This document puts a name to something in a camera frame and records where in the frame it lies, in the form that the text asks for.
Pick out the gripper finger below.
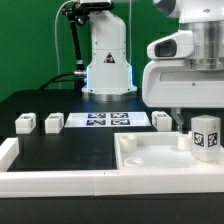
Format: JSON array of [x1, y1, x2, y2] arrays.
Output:
[[171, 108, 184, 132]]

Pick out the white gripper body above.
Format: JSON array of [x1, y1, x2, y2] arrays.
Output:
[[142, 60, 224, 108]]

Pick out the white fiducial marker sheet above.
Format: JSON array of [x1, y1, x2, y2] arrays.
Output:
[[65, 112, 150, 128]]

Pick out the white U-shaped obstacle fence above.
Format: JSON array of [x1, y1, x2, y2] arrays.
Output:
[[0, 138, 224, 198]]

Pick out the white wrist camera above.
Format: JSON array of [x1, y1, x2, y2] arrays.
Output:
[[147, 30, 194, 59]]

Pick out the grey thin cable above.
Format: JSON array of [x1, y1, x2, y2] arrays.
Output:
[[54, 0, 77, 90]]

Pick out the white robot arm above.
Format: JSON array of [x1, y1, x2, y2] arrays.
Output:
[[63, 0, 224, 111]]

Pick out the black cable bundle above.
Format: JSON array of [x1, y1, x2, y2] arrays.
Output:
[[39, 6, 88, 91]]

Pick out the white square tabletop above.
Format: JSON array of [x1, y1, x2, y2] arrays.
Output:
[[114, 132, 224, 173]]

